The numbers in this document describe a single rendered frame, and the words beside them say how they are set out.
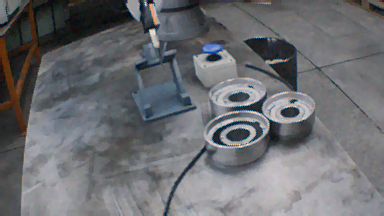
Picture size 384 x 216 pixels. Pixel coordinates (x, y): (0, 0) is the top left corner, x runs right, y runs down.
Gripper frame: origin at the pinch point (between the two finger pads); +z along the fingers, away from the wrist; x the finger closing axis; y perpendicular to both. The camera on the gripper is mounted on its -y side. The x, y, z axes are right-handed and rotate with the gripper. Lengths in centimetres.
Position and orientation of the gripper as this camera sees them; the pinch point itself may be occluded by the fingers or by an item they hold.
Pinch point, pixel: (147, 13)
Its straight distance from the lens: 85.3
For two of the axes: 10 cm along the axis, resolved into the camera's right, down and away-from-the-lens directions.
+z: 1.6, 8.6, 4.8
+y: -3.0, -4.2, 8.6
